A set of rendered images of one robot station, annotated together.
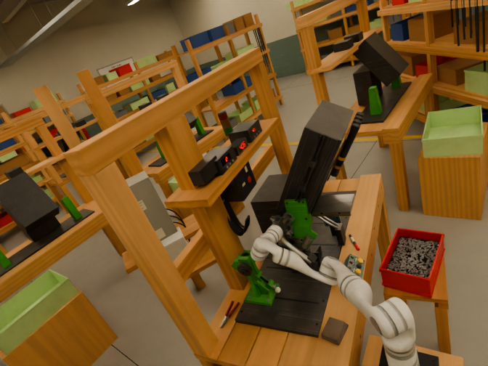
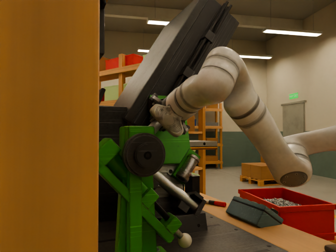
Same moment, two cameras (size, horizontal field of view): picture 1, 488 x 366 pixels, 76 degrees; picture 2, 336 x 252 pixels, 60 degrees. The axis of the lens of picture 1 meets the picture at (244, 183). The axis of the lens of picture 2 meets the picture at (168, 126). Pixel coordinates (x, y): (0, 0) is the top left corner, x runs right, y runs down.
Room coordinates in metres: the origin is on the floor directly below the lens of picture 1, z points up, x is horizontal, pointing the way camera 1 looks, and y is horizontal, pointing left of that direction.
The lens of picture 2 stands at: (0.88, 0.55, 1.16)
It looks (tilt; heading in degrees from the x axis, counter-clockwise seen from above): 2 degrees up; 302
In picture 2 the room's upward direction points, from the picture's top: straight up
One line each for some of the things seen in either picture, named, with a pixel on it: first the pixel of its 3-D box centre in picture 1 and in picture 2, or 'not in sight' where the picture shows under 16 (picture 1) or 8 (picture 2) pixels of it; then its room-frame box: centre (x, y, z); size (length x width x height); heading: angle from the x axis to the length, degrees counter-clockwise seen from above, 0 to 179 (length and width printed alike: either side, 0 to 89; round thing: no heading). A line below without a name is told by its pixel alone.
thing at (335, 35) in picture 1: (345, 25); not in sight; (9.45, -4.32, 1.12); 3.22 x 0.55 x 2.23; 43
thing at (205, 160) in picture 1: (205, 170); not in sight; (1.35, 0.14, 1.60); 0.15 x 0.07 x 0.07; 145
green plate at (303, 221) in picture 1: (300, 214); (166, 129); (1.36, -0.21, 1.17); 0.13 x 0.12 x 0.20; 145
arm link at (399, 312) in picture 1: (395, 324); not in sight; (0.62, -0.27, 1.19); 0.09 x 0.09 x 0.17; 6
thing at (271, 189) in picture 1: (281, 210); (90, 159); (1.63, -0.15, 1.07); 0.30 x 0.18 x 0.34; 145
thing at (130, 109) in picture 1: (146, 104); not in sight; (9.27, 1.73, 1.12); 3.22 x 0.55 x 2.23; 133
